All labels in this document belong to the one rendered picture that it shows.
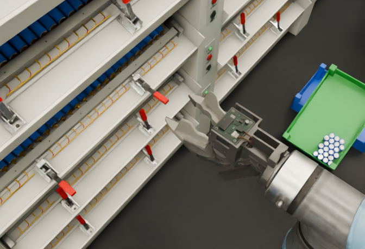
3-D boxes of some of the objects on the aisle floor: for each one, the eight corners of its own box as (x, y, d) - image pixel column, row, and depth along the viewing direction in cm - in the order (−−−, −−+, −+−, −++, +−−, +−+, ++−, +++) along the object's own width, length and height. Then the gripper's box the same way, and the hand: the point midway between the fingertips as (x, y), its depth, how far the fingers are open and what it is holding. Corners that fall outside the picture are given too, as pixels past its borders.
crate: (333, 171, 138) (334, 170, 131) (282, 138, 145) (281, 135, 137) (383, 99, 137) (388, 94, 130) (330, 69, 144) (332, 63, 137)
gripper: (304, 129, 64) (200, 63, 71) (261, 185, 58) (152, 107, 66) (291, 154, 71) (197, 93, 78) (252, 206, 65) (155, 134, 73)
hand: (182, 112), depth 74 cm, fingers open, 6 cm apart
